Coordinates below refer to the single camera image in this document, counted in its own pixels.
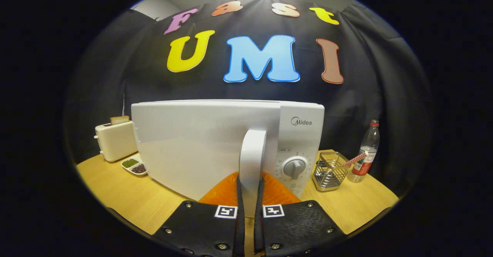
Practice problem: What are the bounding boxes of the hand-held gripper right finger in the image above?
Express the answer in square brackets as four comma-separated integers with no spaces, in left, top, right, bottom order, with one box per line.
[253,171,345,257]

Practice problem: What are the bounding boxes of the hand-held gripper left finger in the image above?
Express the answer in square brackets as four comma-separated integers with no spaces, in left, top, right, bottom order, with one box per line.
[151,171,246,257]

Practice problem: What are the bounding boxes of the white microwave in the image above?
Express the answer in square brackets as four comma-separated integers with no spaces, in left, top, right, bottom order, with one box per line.
[131,100,325,219]

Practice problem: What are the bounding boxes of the red white striped straw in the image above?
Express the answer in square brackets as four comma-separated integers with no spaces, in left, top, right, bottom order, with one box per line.
[339,151,369,169]

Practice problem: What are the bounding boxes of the white two-compartment bean dish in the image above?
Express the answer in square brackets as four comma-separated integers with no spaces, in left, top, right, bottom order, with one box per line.
[121,157,148,176]

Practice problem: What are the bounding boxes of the clear bottle red label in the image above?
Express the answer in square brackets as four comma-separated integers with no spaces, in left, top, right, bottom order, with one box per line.
[348,119,381,183]

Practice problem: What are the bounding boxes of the cream toaster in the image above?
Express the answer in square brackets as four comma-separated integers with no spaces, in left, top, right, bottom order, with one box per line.
[94,121,138,163]

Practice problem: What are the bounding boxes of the black backdrop cloth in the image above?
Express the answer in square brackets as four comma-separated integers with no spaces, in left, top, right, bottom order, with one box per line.
[64,0,432,196]

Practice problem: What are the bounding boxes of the metal wire basket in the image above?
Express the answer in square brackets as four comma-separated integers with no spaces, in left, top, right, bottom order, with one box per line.
[312,151,349,192]

